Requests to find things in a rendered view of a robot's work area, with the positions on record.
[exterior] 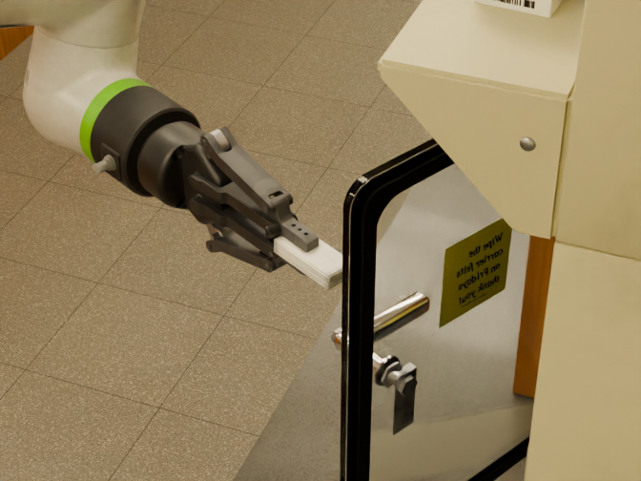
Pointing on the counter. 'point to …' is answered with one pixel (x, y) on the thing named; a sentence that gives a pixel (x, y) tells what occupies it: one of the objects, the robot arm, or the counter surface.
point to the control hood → (494, 97)
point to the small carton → (526, 6)
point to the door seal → (374, 311)
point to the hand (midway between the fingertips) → (313, 257)
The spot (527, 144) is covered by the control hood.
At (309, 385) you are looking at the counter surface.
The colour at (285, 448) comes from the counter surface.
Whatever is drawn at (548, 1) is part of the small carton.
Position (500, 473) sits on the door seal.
